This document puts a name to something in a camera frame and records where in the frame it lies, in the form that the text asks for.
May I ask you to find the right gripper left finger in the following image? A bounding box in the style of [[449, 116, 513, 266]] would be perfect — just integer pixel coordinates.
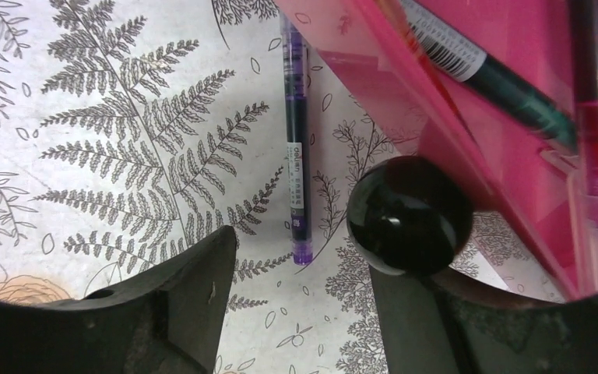
[[0, 226, 236, 373]]

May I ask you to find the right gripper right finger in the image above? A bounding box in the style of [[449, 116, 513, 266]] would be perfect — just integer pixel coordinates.
[[371, 269, 598, 373]]

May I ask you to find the black pink drawer box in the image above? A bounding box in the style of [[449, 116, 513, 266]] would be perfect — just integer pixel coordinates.
[[278, 0, 583, 299]]

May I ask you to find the black gel pen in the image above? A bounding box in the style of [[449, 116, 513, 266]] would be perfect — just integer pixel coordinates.
[[401, 1, 578, 155]]

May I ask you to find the purple gel pen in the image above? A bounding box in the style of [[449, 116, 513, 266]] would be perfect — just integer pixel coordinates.
[[280, 14, 313, 266]]

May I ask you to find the orange gel pen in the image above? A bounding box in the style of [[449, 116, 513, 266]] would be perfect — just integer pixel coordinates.
[[374, 0, 476, 143]]

